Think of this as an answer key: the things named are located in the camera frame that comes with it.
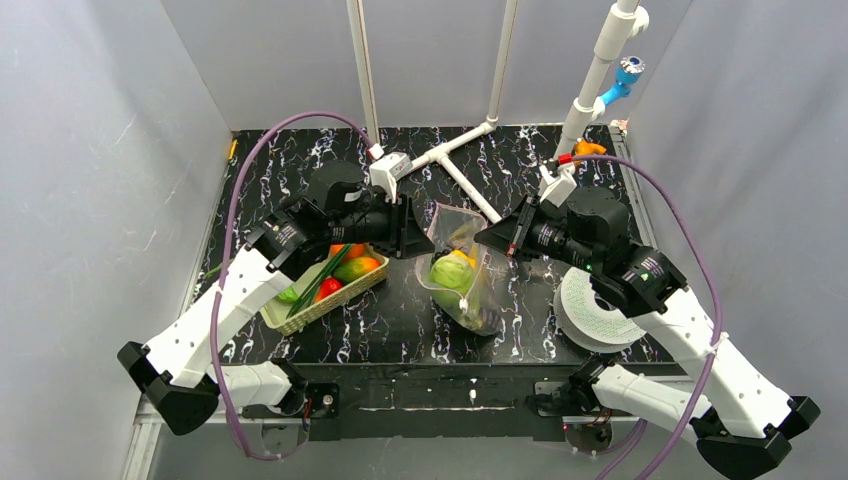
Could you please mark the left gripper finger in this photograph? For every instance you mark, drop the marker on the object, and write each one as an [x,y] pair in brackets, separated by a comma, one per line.
[409,226]
[414,248]

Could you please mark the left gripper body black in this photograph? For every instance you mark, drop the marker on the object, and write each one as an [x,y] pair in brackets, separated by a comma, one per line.
[400,225]

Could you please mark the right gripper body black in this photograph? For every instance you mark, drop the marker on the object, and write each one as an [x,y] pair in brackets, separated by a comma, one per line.
[522,227]

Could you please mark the yellow lemon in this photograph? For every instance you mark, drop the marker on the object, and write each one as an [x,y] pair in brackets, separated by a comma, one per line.
[461,254]

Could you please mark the clear zip top bag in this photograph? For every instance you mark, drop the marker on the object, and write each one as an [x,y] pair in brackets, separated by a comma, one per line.
[446,219]

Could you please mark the green bitter gourd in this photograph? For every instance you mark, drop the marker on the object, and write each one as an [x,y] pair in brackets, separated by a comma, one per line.
[288,296]

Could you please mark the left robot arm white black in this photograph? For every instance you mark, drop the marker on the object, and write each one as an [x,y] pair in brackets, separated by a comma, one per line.
[179,370]

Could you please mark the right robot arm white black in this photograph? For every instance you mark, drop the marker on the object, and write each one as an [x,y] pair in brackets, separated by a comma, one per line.
[740,423]

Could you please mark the orange fruit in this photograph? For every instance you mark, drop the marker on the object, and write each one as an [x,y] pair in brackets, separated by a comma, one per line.
[351,251]

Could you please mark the orange green mango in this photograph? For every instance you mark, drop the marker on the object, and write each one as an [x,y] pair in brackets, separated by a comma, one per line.
[354,269]

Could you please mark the red tomato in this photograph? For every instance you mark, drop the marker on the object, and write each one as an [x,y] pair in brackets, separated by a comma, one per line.
[328,287]

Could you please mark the orange clamp fitting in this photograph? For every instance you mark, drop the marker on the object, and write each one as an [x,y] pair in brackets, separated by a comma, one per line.
[585,148]

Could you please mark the green onion with white root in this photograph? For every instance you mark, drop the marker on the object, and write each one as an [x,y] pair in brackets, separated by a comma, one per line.
[306,295]

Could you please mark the cream woven basket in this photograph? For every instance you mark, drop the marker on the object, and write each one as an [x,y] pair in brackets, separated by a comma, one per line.
[276,313]

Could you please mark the blue clamp fitting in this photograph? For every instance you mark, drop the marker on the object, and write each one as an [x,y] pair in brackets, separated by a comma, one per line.
[628,73]

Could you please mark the white jointed pipe stand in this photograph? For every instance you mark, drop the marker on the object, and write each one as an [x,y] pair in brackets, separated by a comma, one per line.
[625,20]

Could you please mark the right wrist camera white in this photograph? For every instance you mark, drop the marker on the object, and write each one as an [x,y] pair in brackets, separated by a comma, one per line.
[557,180]

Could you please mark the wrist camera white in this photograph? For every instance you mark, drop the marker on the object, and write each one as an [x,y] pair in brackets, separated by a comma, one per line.
[557,180]
[386,172]

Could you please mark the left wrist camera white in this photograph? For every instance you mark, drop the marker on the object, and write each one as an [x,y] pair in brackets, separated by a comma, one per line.
[386,172]

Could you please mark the white pvc pipe frame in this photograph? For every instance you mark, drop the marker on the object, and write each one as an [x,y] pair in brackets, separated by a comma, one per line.
[434,63]

